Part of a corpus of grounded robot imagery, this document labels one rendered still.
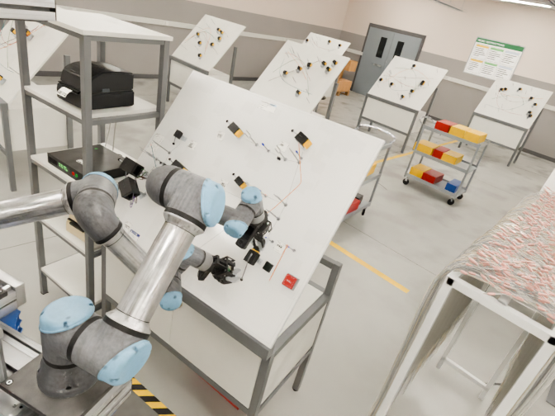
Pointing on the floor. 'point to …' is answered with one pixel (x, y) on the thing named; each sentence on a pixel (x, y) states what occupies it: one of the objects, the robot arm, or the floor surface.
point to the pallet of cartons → (345, 79)
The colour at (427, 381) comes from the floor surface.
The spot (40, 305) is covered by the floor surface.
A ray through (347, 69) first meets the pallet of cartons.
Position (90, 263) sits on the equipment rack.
